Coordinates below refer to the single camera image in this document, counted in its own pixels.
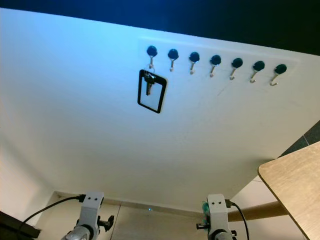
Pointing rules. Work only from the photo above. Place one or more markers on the light wooden table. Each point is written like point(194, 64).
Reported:
point(295, 185)

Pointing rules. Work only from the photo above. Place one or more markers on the dark metal key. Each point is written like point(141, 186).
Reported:
point(149, 85)

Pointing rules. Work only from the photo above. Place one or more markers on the black furniture edge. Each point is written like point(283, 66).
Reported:
point(15, 230)

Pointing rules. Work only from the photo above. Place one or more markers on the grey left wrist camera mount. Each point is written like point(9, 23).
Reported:
point(92, 206)

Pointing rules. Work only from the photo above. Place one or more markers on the black round metal wall hook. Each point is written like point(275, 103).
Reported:
point(194, 56)
point(215, 60)
point(280, 68)
point(173, 53)
point(237, 62)
point(258, 65)
point(151, 50)

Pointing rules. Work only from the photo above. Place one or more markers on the round wooden table leg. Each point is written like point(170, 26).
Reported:
point(255, 211)

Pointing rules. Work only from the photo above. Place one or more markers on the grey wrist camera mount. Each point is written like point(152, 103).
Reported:
point(217, 209)
point(92, 206)

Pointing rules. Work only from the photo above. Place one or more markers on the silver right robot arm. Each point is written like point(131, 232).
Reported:
point(220, 236)

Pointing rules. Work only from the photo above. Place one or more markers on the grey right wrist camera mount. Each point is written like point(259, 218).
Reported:
point(217, 209)

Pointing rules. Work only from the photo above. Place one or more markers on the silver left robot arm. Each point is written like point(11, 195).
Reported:
point(81, 234)

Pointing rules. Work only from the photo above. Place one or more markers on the white wall hook rail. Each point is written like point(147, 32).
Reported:
point(183, 51)

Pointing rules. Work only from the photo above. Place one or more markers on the black rectangular key tag frame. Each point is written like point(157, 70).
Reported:
point(140, 90)

